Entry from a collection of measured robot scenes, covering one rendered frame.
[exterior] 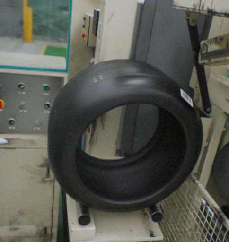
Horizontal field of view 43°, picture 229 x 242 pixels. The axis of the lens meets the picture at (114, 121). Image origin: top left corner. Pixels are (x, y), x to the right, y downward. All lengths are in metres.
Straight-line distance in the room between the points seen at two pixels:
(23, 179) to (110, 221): 0.67
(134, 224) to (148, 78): 0.63
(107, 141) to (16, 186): 0.66
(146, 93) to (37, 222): 1.27
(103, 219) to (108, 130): 0.38
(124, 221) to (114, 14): 0.83
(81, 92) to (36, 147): 0.79
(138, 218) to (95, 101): 0.62
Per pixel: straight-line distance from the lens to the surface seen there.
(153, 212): 1.18
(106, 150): 1.39
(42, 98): 1.58
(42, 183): 1.78
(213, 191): 2.04
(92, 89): 0.90
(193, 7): 1.08
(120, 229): 1.25
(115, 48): 1.23
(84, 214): 1.11
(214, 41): 1.19
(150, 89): 0.91
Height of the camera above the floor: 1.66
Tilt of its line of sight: 23 degrees down
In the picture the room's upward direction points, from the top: 8 degrees clockwise
